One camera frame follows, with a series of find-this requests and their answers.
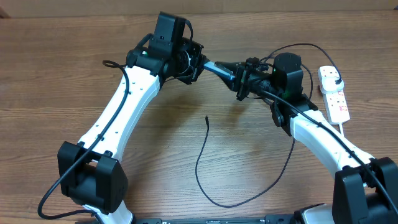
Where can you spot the blue Galaxy smartphone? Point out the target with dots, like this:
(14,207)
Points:
(224,74)

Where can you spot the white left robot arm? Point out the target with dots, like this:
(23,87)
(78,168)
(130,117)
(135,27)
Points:
(90,170)

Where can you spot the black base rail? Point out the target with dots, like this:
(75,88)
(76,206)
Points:
(268,219)

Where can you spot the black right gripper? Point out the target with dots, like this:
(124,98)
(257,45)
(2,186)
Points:
(243,71)

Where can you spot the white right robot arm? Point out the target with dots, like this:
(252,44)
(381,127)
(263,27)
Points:
(365,188)

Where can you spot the white charger plug adapter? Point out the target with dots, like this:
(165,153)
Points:
(329,85)

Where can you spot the white power strip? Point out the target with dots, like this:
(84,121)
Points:
(335,103)

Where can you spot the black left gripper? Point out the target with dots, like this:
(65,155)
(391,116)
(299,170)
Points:
(199,59)

